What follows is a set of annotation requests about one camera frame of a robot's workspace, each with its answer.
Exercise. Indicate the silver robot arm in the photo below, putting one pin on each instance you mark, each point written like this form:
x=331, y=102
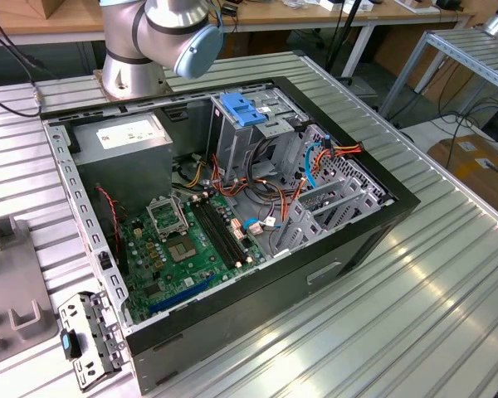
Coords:
x=128, y=41

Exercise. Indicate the grey metal disk bay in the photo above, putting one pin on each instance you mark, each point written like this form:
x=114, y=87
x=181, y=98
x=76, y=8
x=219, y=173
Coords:
x=348, y=195

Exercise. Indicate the black RAM slot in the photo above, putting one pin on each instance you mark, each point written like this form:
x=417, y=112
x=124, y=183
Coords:
x=223, y=231
x=218, y=233
x=213, y=235
x=228, y=229

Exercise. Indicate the grey metal drive cage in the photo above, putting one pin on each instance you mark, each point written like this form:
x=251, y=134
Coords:
x=232, y=145

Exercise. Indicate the green motherboard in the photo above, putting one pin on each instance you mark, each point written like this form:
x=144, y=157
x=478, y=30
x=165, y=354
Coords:
x=203, y=269

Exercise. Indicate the CPU socket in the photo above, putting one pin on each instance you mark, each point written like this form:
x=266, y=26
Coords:
x=182, y=250

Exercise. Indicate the blue plastic drive latch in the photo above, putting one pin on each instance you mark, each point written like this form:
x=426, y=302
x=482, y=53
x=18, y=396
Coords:
x=238, y=110

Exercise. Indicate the black open PC case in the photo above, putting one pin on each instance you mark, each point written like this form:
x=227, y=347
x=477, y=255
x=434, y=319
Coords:
x=253, y=307

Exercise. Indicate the blue expansion slot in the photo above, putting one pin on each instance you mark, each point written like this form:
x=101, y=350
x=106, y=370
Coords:
x=178, y=296

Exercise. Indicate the grey power supply box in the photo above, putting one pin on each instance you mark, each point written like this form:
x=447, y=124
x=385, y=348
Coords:
x=124, y=174

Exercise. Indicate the wooden desk with white legs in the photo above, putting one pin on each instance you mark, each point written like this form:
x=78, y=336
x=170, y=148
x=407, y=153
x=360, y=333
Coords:
x=274, y=16

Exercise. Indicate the small white box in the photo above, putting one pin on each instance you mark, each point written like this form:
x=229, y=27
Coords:
x=367, y=6
x=330, y=5

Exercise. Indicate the cardboard box with labels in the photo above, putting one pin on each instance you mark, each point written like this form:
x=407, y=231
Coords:
x=473, y=174

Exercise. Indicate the black latch with blue tab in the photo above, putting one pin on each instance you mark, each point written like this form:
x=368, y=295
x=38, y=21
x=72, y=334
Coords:
x=67, y=343

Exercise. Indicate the grey part rack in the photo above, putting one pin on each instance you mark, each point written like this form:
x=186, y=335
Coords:
x=12, y=282

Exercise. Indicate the plain brown box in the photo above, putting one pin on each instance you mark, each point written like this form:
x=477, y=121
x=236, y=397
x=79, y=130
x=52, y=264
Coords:
x=66, y=8

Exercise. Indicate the small black device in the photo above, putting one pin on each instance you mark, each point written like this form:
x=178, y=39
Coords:
x=448, y=4

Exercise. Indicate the grey metal slot bracket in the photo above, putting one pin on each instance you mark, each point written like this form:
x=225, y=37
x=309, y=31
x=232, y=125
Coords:
x=95, y=331

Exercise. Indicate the metal slat table with frame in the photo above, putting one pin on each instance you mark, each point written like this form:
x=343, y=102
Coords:
x=465, y=47

